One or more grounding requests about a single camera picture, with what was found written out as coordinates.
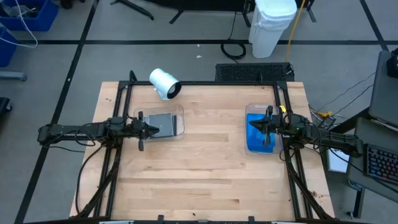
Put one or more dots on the grey metal bar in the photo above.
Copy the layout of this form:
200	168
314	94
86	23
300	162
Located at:
12	75

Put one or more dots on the black perforated computer case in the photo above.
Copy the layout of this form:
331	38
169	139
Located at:
255	72

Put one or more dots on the grey desk panel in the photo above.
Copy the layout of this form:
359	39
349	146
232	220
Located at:
385	93

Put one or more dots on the white cylindrical camera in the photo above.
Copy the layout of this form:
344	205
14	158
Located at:
163	82

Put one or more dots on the white trash bin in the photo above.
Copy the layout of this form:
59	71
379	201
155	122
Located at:
270	28

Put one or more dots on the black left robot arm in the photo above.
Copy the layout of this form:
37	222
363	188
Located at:
77	130

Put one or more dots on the grey desk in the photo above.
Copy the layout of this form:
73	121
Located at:
373	180

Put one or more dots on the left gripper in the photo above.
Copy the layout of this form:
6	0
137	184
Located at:
139	129

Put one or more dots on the blue plastic case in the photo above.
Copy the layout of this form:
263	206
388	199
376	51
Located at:
256	140

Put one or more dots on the black metal table frame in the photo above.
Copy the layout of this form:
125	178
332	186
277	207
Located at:
202	83

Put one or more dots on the clear plastic bin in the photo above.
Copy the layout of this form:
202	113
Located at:
248	130
178	124

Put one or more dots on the white printed paper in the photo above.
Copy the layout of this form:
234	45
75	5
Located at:
337	161

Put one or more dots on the black keyboard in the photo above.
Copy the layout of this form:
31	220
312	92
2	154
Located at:
381	163

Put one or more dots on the black partition panel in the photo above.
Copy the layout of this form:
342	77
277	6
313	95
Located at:
202	3

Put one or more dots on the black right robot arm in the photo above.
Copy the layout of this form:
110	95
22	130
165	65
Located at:
326	137

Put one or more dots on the blue storage bin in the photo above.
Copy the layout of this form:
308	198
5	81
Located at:
6	46
46	18

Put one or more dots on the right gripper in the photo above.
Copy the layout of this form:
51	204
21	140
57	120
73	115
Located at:
273	124

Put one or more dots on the black-tray clear jewel case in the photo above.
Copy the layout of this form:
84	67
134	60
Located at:
161	124

